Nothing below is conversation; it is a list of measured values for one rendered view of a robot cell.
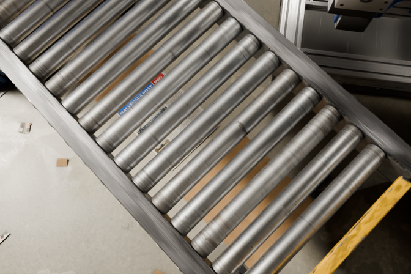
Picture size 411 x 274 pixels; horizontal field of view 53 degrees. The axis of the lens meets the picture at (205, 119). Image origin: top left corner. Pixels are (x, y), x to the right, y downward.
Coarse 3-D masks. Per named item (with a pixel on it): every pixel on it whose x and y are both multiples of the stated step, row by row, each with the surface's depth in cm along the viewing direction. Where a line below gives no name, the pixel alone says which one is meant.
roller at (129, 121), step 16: (224, 32) 100; (240, 32) 103; (208, 48) 99; (192, 64) 98; (160, 80) 98; (176, 80) 98; (144, 96) 97; (160, 96) 97; (128, 112) 96; (144, 112) 96; (112, 128) 95; (128, 128) 96; (112, 144) 95
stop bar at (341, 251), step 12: (396, 180) 88; (408, 180) 87; (396, 192) 87; (384, 204) 86; (372, 216) 86; (384, 216) 86; (360, 228) 85; (372, 228) 85; (348, 240) 85; (360, 240) 84; (336, 252) 84; (348, 252) 84; (324, 264) 84; (336, 264) 83
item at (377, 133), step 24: (216, 0) 102; (240, 0) 102; (240, 24) 101; (264, 24) 100; (264, 48) 101; (288, 48) 98; (312, 72) 96; (336, 96) 95; (360, 120) 93; (360, 144) 98; (384, 144) 91; (408, 144) 91; (384, 168) 98; (408, 168) 90
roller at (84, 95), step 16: (176, 0) 104; (192, 0) 103; (160, 16) 102; (176, 16) 102; (144, 32) 101; (160, 32) 102; (128, 48) 100; (144, 48) 101; (112, 64) 99; (128, 64) 101; (96, 80) 98; (112, 80) 100; (80, 96) 98; (96, 96) 100; (80, 112) 100
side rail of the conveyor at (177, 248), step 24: (0, 48) 102; (24, 72) 100; (48, 96) 98; (48, 120) 96; (72, 120) 96; (72, 144) 95; (96, 144) 94; (96, 168) 93; (120, 192) 91; (144, 216) 90; (168, 216) 99; (168, 240) 88; (192, 264) 87
